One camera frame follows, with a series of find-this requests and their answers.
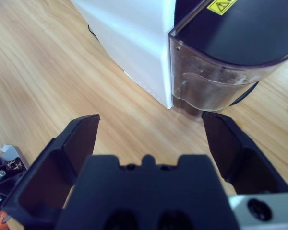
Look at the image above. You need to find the clear water tank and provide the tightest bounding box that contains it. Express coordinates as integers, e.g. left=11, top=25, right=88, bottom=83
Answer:
left=168, top=0, right=288, bottom=123

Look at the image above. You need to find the white capsule coffee machine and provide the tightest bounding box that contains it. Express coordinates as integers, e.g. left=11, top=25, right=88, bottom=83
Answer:
left=71, top=0, right=177, bottom=110

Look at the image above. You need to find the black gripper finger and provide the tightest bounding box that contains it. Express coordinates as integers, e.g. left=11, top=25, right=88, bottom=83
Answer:
left=202, top=111, right=288, bottom=195
left=1, top=114, right=101, bottom=227

